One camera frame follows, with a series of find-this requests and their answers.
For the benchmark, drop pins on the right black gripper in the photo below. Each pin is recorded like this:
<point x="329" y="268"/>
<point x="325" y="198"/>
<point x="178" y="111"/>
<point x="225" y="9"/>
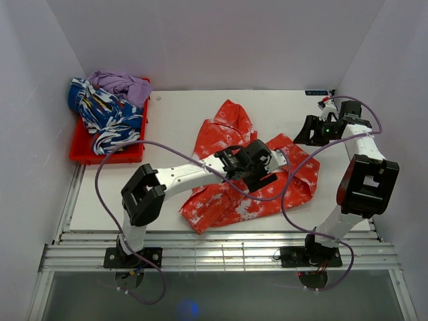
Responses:
<point x="311" y="122"/>

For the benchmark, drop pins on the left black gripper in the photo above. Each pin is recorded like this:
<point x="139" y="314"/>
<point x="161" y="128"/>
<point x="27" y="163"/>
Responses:
<point x="256" y="184"/>

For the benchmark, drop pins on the red white tie-dye trousers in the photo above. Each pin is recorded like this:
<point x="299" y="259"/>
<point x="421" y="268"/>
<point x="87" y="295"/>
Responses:
<point x="223" y="204"/>

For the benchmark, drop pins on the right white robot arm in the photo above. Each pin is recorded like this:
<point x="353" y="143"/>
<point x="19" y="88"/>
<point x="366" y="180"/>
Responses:
<point x="364" y="191"/>

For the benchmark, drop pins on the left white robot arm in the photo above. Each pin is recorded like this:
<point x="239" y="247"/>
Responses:
<point x="148" y="188"/>

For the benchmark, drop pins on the blue white patterned trousers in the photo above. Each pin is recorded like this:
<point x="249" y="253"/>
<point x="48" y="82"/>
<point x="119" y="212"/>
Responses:
<point x="109" y="119"/>

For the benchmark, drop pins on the purple folded garment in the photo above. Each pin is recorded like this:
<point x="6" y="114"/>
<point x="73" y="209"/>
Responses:
<point x="134" y="90"/>

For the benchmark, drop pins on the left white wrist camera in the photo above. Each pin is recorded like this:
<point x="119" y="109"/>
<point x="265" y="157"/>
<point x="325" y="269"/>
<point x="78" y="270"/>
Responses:
<point x="277" y="161"/>

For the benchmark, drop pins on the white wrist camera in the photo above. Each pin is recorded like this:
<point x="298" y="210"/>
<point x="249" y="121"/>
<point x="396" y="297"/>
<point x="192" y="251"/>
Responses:
<point x="329" y="110"/>
<point x="277" y="161"/>

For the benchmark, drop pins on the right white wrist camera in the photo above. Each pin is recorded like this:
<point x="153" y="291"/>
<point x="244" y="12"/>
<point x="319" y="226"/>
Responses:
<point x="329" y="110"/>

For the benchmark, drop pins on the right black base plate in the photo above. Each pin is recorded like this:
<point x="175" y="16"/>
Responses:
<point x="302" y="257"/>

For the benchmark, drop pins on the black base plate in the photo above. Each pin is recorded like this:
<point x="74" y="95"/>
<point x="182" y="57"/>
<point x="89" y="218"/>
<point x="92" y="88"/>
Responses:
<point x="117" y="259"/>
<point x="302" y="257"/>

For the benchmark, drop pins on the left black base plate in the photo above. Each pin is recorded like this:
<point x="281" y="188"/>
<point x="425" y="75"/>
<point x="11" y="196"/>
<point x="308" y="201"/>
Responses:
<point x="117" y="259"/>

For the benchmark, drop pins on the aluminium rail frame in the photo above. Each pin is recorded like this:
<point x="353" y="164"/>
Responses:
<point x="216" y="276"/>

